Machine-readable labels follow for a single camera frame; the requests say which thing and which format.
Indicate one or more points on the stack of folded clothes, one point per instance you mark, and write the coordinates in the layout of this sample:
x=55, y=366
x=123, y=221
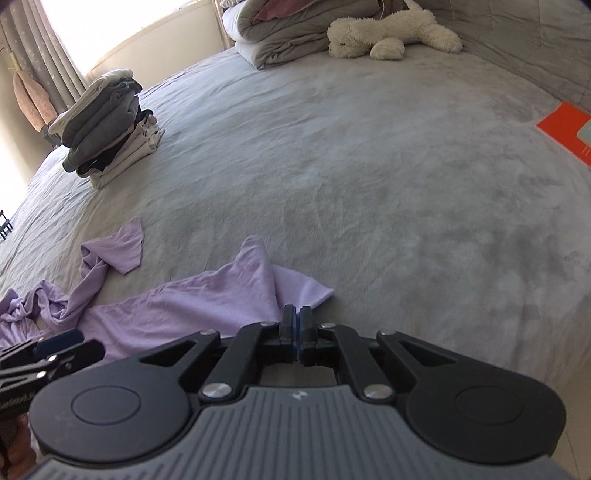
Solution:
x=106, y=124

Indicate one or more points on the grey star-patterned curtain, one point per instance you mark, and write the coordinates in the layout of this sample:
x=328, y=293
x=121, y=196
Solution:
x=41, y=50

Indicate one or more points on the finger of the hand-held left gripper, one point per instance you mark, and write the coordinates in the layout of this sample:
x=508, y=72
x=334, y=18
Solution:
x=60, y=340
x=74, y=355

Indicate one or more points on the grey quilted headboard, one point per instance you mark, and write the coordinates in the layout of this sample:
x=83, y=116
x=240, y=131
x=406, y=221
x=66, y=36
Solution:
x=521, y=41

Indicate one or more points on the person's left hand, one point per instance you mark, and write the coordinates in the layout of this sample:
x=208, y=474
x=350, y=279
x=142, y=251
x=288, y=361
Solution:
x=14, y=445

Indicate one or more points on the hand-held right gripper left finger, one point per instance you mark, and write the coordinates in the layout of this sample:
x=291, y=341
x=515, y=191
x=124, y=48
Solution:
x=290, y=334

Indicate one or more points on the window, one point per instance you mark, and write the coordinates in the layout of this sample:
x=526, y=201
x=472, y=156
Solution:
x=120, y=27

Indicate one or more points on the light teal book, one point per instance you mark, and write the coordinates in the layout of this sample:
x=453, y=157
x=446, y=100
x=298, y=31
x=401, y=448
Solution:
x=585, y=128

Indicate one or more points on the pink hanging towel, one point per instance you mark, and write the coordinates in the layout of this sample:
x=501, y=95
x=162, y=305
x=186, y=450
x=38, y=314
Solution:
x=34, y=99

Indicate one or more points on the grey bed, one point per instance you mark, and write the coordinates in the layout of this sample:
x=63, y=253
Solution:
x=369, y=184

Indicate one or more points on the white plush toy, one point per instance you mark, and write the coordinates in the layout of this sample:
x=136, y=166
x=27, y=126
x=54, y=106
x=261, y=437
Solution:
x=392, y=32

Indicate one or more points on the lavender pants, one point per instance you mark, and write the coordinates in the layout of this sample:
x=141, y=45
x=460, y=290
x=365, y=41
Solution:
x=184, y=304

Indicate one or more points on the folded grey duvet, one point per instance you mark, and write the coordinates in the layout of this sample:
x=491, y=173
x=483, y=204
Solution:
x=286, y=32

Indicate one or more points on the orange book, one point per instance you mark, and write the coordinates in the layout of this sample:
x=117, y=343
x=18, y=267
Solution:
x=561, y=129

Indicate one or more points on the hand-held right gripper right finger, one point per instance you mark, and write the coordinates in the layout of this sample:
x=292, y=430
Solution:
x=304, y=334

